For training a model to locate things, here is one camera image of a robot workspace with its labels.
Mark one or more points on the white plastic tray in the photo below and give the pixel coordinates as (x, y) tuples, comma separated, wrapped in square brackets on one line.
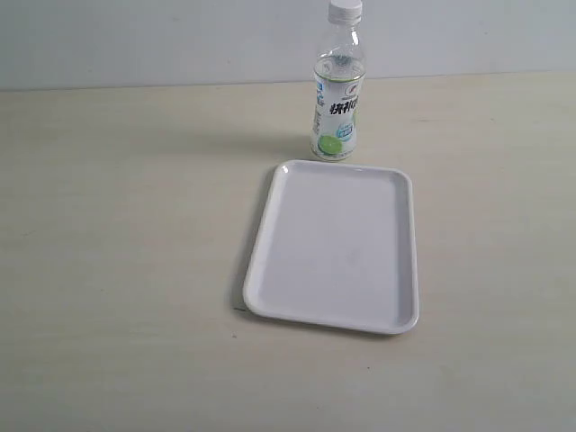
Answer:
[(336, 247)]

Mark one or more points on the white bottle cap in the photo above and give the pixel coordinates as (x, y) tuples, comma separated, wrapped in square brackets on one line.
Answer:
[(347, 6)]

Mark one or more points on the clear Gatorade drink bottle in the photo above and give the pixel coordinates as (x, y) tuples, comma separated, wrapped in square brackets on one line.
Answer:
[(339, 73)]

